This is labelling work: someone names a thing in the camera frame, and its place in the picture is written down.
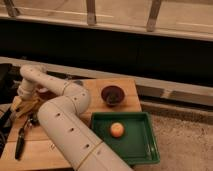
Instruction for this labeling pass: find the dark maroon bowl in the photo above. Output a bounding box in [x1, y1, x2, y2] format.
[101, 85, 125, 106]

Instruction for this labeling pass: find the green plastic tray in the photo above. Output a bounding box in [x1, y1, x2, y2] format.
[90, 112, 160, 166]

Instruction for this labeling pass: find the red brown bowl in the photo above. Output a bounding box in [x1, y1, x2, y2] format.
[37, 88, 56, 100]

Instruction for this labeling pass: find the black handled knife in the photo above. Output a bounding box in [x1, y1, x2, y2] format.
[15, 119, 30, 160]

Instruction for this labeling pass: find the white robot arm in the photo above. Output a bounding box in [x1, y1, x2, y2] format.
[17, 65, 133, 171]

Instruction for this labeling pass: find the yellow banana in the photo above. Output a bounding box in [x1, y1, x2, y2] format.
[11, 99, 42, 118]

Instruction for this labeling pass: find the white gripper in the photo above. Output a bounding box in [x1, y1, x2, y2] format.
[10, 81, 37, 113]

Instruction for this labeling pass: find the black chair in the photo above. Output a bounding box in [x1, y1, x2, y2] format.
[0, 63, 14, 157]

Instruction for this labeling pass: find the small dark metal object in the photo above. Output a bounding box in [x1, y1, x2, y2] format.
[29, 114, 39, 126]

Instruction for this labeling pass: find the orange apple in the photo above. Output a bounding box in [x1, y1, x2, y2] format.
[110, 122, 125, 138]

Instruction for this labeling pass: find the small blue cup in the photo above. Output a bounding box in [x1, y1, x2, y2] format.
[74, 80, 83, 86]

